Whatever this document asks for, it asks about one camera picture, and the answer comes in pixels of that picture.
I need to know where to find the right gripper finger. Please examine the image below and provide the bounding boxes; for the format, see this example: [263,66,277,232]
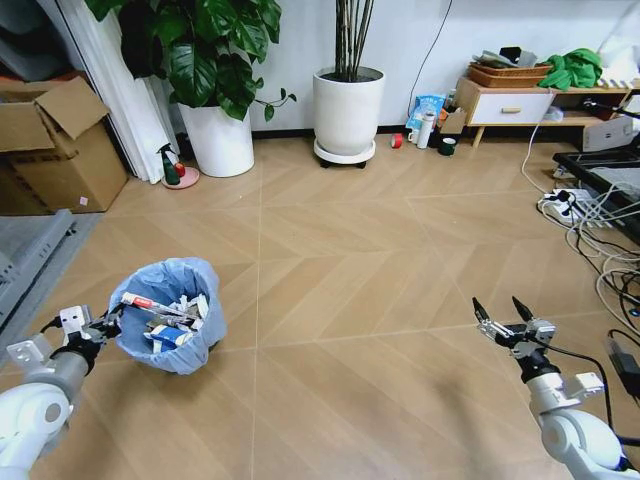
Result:
[510,295,540,332]
[471,296,516,347]

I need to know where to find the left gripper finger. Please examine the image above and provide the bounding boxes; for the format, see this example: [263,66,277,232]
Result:
[81,322,123,345]
[87,306,124,327]

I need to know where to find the trash bin with blue bag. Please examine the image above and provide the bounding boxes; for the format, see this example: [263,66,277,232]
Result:
[106,256,229,377]

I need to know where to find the red and white tube box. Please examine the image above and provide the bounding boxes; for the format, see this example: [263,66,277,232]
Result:
[121,292,167,310]

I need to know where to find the blue and white carton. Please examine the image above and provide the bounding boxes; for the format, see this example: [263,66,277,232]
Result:
[143,323,194,355]

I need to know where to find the white paper scraps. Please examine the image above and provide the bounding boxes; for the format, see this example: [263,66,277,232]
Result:
[144,292,211,332]

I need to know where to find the black power adapter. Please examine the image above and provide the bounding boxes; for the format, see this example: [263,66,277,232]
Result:
[606,333,640,397]

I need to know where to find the grey metal panel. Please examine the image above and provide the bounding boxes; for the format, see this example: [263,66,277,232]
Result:
[0,208,77,332]

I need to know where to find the white power strip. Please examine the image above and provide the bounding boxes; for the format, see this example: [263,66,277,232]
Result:
[536,186,617,227]

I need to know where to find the pink round dish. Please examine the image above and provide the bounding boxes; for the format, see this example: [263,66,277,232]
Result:
[160,165,201,191]

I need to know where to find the green spray bottle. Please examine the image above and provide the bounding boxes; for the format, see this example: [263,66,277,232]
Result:
[155,143,187,186]

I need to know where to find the large brown cardboard box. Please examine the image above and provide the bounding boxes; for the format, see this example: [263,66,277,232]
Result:
[0,74,130,215]

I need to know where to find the white printed carton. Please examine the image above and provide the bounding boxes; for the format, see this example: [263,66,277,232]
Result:
[581,116,637,154]

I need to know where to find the white tapered plant pot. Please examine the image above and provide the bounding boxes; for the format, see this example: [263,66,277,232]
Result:
[176,101,256,179]

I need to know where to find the small open cardboard box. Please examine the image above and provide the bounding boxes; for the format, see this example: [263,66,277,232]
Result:
[438,107,469,137]

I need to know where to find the white thermos bottle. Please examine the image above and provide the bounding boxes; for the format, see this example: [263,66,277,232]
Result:
[416,111,437,150]

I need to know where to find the wooden cabinet with white drawer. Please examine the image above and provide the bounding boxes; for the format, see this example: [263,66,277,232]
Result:
[454,75,637,148]

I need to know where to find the white leaning boards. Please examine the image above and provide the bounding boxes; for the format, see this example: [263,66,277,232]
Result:
[54,0,177,185]

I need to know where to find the white wheeled pot tray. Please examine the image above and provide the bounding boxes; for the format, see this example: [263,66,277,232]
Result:
[313,139,377,171]

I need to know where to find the blue plastic packet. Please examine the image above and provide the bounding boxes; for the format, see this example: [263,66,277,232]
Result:
[404,93,447,132]

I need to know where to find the brown wicker basket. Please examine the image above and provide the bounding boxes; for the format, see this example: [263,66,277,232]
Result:
[467,60,552,90]

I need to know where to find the green cloth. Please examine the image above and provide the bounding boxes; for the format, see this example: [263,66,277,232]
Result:
[536,47,604,93]

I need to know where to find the white cylindrical plant pot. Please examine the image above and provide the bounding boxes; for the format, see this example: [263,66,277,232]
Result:
[312,66,387,157]

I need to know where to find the white plastic bag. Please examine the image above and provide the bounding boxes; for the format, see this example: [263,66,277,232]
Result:
[595,0,640,85]

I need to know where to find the broad-leaf green plant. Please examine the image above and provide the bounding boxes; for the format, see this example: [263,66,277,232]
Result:
[83,0,298,123]

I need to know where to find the thin dark plant stems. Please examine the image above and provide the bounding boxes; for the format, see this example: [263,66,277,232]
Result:
[333,0,377,82]

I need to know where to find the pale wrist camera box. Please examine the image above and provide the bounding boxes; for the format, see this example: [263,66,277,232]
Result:
[528,318,557,344]
[58,304,93,335]

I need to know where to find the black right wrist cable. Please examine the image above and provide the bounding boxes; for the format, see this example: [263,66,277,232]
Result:
[541,341,640,447]

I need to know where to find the tangled floor cables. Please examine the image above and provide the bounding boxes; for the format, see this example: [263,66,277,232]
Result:
[564,179,640,326]

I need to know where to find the black table frame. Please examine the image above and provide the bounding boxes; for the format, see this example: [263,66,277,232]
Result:
[551,146,640,247]

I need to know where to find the white power cable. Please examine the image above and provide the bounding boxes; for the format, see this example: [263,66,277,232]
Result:
[520,90,557,197]

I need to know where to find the black wall cable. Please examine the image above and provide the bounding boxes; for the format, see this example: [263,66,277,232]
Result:
[408,0,454,117]

